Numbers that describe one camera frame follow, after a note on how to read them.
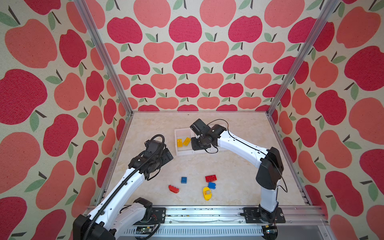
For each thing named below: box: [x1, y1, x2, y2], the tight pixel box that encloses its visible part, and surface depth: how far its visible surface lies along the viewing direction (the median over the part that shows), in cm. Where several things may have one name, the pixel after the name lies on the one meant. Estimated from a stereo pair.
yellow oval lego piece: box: [203, 187, 212, 201], surface depth 80 cm
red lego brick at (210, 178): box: [205, 174, 217, 183], surface depth 87 cm
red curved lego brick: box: [168, 185, 180, 194], surface depth 84 cm
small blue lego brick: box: [181, 176, 188, 184], surface depth 86 cm
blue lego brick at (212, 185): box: [208, 182, 217, 190], surface depth 86 cm
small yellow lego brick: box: [177, 138, 183, 148], surface depth 104 cm
